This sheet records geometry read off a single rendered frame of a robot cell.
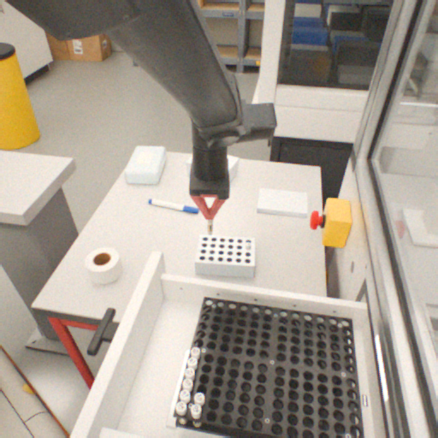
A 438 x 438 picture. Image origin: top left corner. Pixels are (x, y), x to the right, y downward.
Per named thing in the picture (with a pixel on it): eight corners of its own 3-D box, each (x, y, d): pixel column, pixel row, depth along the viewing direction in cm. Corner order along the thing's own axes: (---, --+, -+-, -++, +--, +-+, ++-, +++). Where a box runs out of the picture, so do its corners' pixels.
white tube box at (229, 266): (195, 274, 76) (194, 262, 74) (200, 245, 82) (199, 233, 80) (253, 278, 75) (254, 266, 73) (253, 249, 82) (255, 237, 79)
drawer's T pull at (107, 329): (87, 357, 48) (85, 352, 47) (109, 310, 53) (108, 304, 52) (112, 361, 47) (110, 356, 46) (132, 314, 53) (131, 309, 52)
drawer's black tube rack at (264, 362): (177, 433, 46) (173, 415, 42) (204, 319, 59) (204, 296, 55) (352, 470, 43) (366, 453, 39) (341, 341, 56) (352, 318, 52)
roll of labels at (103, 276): (82, 275, 76) (77, 263, 73) (105, 255, 80) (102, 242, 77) (106, 289, 73) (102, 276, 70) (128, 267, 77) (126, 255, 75)
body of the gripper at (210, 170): (227, 166, 65) (229, 128, 60) (228, 198, 57) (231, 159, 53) (192, 165, 65) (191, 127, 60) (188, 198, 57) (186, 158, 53)
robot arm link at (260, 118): (204, 73, 46) (216, 138, 46) (286, 67, 48) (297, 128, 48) (191, 105, 57) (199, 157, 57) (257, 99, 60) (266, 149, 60)
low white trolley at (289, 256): (109, 435, 121) (30, 305, 70) (162, 291, 166) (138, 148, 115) (279, 471, 113) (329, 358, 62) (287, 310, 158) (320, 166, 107)
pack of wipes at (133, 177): (158, 186, 100) (156, 172, 97) (125, 185, 100) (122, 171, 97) (168, 157, 111) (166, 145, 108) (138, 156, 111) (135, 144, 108)
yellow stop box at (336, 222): (318, 245, 71) (325, 219, 67) (317, 222, 77) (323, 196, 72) (344, 249, 71) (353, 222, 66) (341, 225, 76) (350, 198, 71)
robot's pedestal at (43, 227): (26, 347, 145) (-78, 204, 94) (62, 289, 167) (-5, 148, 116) (93, 360, 141) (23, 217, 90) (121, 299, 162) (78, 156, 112)
